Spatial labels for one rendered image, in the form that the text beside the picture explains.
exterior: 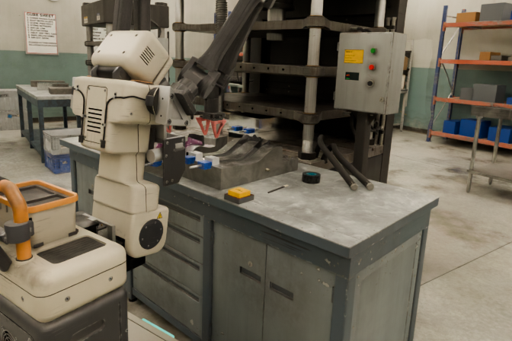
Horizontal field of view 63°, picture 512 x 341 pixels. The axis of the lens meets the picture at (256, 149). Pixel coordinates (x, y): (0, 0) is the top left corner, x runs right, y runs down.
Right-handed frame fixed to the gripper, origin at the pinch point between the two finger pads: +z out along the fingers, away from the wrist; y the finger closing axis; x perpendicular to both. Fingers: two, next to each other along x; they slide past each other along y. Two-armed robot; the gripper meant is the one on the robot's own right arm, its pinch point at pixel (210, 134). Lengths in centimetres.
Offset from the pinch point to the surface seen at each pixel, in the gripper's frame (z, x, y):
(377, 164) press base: 37, -147, -2
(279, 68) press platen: -24, -80, 32
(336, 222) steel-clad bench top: 20, -4, -59
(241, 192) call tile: 17.0, 5.5, -23.7
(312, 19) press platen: -50, -71, 5
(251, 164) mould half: 13.3, -14.9, -9.0
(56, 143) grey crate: 73, -67, 329
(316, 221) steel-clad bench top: 20, 0, -53
